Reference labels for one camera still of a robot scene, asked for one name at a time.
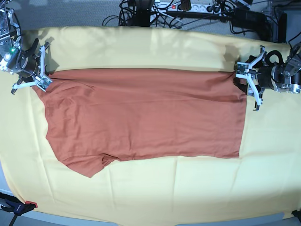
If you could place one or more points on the black clamp right corner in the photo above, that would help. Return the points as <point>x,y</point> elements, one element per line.
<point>297,214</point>

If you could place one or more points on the black box on floor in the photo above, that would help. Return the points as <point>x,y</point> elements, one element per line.
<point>250,20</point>

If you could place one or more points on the white power strip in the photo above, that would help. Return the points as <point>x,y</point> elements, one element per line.
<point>195,8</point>

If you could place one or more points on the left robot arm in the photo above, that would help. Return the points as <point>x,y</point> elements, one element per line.
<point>286,75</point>

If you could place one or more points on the orange T-shirt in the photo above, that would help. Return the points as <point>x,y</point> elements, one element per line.
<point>97,116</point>

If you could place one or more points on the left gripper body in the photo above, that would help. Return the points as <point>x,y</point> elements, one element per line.
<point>258,75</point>

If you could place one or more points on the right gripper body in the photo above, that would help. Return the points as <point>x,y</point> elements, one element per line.
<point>30,67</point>

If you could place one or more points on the yellow table cloth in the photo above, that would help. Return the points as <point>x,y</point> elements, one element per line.
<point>265,179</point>

